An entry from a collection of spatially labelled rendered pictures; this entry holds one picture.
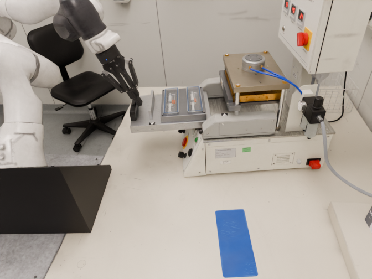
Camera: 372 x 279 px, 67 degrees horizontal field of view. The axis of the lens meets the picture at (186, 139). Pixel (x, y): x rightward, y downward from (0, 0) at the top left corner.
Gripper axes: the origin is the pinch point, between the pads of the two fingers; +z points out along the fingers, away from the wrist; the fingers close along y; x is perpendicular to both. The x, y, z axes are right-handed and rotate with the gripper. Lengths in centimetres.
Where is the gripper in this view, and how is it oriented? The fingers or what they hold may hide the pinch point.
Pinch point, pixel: (135, 97)
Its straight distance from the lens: 108.6
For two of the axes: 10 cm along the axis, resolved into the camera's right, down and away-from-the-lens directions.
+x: 0.1, 6.2, -7.9
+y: -9.1, 3.3, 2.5
